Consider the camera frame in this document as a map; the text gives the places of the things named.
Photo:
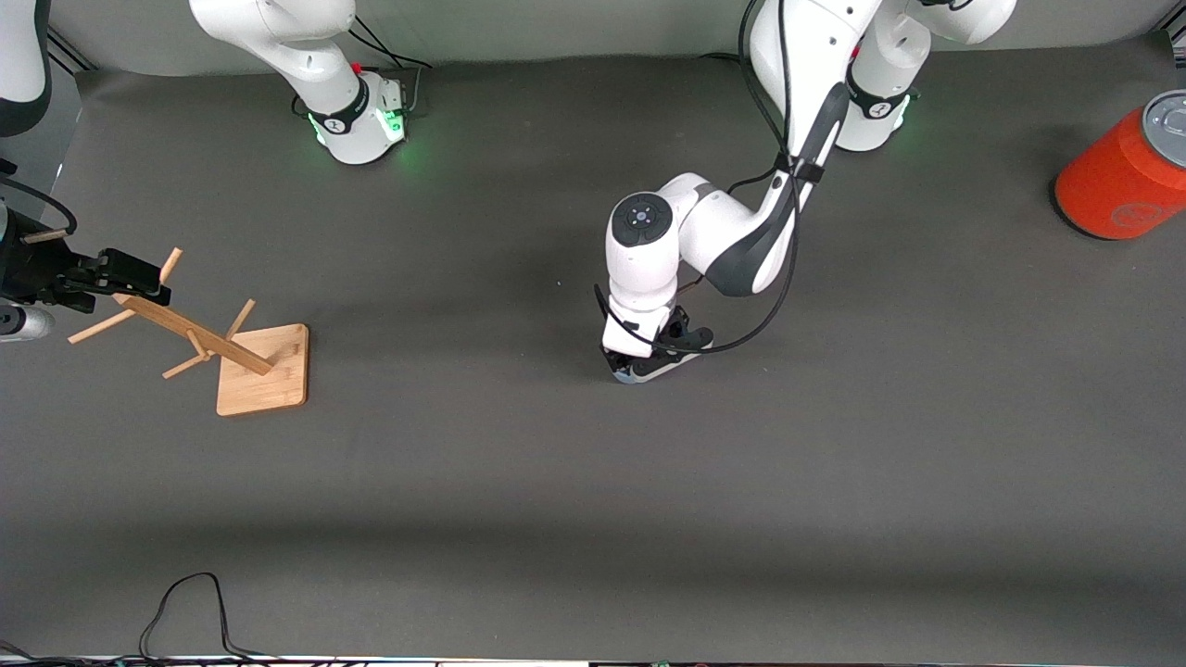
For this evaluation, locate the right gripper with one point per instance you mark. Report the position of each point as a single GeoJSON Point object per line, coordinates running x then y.
{"type": "Point", "coordinates": [35, 271]}

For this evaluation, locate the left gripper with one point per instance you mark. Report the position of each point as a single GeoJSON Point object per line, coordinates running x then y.
{"type": "Point", "coordinates": [676, 328]}

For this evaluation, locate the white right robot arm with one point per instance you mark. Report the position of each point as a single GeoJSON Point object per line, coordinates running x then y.
{"type": "Point", "coordinates": [278, 37]}

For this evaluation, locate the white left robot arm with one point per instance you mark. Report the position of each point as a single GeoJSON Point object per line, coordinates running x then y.
{"type": "Point", "coordinates": [732, 232]}

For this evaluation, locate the wooden mug rack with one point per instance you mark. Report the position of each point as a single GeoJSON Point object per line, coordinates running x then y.
{"type": "Point", "coordinates": [259, 371]}

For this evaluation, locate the orange can with grey lid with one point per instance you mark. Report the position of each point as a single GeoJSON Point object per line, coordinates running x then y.
{"type": "Point", "coordinates": [1121, 181]}

